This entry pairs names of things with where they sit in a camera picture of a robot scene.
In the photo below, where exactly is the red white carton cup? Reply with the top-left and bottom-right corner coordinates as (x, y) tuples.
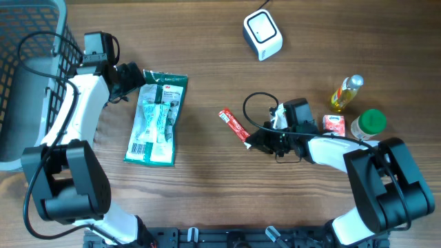
(322, 114), (346, 137)

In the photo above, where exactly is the red stick packet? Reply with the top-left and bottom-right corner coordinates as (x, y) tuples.
(218, 107), (251, 149)

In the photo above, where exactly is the green lid white jar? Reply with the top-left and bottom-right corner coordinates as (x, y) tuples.
(351, 109), (387, 140)

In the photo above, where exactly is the yellow liquid small bottle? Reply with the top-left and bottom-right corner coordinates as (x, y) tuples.
(330, 74), (364, 112)

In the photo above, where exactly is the mint green wipes packet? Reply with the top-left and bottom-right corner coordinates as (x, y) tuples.
(139, 101), (170, 143)

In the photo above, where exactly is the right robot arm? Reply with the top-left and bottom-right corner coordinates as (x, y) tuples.
(245, 99), (435, 247)

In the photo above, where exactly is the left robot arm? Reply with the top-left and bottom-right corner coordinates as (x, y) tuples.
(21, 32), (158, 247)

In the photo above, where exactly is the white barcode scanner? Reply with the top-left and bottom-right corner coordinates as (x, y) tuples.
(243, 9), (283, 61)

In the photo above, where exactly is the grey plastic mesh basket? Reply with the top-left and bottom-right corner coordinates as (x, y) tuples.
(1, 0), (81, 172)

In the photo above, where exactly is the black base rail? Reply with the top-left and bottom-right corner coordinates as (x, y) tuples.
(83, 225), (390, 248)

